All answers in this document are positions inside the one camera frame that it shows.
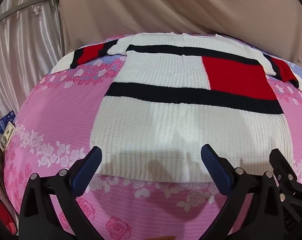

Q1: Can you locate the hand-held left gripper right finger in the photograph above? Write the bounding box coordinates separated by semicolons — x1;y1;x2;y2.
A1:
200;144;285;240

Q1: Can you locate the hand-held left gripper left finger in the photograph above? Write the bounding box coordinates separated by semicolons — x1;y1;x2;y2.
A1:
18;145;103;240

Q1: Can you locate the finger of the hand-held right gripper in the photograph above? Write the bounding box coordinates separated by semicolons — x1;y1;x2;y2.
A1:
269;148;302;232

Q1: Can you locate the white red black knit sweater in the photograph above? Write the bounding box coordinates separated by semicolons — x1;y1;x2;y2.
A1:
51;31;302;183

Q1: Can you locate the pink floral bed sheet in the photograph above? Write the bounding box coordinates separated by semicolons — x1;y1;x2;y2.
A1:
2;35;302;240

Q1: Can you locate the paper banknote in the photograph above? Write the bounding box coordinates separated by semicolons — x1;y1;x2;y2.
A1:
1;121;15;152

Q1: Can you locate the blue packet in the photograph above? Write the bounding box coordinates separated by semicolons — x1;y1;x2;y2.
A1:
0;110;15;136

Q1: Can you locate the red cloth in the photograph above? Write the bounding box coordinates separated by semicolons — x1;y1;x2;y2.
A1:
0;200;18;235

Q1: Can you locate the silver satin curtain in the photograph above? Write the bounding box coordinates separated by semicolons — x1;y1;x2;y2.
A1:
0;0;67;128

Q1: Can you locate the beige curtain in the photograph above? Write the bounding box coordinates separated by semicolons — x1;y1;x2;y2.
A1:
57;0;302;63

